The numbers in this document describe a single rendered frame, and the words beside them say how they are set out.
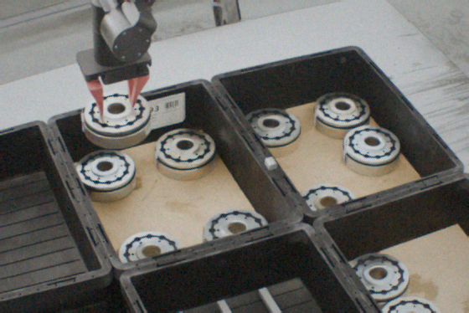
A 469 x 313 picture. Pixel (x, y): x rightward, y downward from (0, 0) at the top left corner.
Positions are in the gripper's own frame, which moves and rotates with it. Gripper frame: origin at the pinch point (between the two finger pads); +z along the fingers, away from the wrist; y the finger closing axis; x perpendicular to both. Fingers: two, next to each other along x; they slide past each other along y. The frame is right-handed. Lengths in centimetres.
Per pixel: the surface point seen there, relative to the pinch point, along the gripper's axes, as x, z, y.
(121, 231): -3.3, 22.6, -1.8
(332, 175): -2.6, 23.2, 35.6
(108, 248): -16.5, 12.2, -7.2
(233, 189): 0.0, 23.0, 18.8
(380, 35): 52, 38, 76
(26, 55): 181, 110, 12
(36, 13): 186, 96, 18
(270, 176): -9.8, 12.8, 21.0
